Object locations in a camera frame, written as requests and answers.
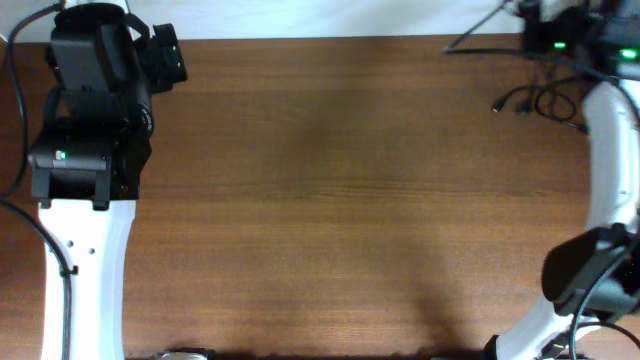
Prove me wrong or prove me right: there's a black USB cable gold plug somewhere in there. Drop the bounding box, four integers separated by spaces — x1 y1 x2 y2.
491 76 589 134

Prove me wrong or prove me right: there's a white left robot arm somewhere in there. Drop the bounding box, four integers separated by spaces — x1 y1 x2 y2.
28 1 187 359

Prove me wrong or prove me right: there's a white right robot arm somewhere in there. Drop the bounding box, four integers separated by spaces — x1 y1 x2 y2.
480 1 639 359

